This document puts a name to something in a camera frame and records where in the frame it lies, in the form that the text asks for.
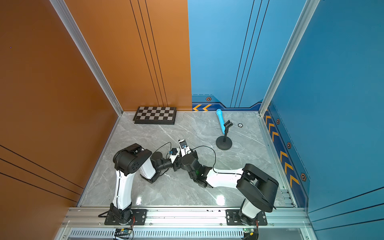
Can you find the black round stand base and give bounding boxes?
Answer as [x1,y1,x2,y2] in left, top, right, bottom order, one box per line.
[216,136,233,151]

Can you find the black stand pole with clip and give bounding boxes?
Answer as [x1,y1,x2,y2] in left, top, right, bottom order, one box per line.
[223,120,233,143]

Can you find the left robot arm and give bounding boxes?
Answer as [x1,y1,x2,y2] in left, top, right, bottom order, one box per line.
[107,144,180,225]

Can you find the light blue toy microphone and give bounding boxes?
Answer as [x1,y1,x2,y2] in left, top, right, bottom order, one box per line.
[216,109,226,135]

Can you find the black white checkerboard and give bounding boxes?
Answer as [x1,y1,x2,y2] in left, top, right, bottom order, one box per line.
[133,107,177,125]

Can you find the left green circuit board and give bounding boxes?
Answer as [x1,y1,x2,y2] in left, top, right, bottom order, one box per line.
[114,228,133,239]

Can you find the green circuit board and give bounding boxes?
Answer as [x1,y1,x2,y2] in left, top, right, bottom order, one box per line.
[243,228,259,240]
[114,228,133,239]

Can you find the right green circuit board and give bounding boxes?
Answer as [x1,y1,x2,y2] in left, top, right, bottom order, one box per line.
[243,228,259,240]

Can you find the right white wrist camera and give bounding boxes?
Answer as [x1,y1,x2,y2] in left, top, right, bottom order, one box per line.
[179,140,192,157]

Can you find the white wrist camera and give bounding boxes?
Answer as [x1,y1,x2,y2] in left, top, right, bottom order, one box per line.
[179,140,192,157]
[169,148,180,164]

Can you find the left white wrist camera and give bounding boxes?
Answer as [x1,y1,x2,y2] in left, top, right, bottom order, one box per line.
[169,148,180,164]

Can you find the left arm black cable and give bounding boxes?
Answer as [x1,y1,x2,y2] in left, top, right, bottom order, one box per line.
[151,141,172,160]

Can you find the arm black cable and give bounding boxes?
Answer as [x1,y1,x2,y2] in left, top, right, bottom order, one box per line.
[190,145,277,209]
[151,141,172,160]

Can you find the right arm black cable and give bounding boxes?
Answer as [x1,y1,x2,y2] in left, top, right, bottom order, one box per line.
[190,145,277,209]

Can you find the aluminium rail frame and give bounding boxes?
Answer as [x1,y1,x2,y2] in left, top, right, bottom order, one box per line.
[55,192,317,240]

